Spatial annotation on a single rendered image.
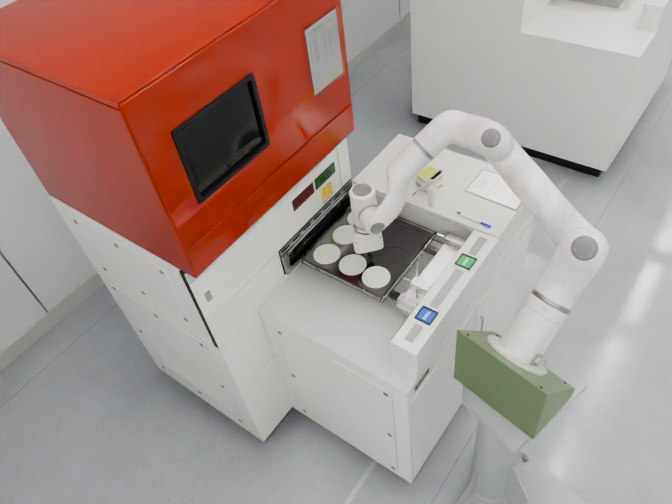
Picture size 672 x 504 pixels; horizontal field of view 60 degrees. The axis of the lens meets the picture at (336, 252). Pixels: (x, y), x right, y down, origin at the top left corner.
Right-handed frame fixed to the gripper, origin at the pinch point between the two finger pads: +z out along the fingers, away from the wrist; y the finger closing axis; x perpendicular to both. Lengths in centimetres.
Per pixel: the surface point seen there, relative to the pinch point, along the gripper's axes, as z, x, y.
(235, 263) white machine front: -16.8, -6.2, -44.5
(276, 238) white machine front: -11.1, 7.1, -30.7
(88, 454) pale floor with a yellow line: 93, -2, -140
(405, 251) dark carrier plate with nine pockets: 2.5, 1.1, 13.4
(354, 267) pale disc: 2.5, -1.5, -5.9
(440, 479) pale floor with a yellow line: 93, -47, 13
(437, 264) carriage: 4.5, -6.2, 23.1
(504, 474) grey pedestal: 65, -61, 33
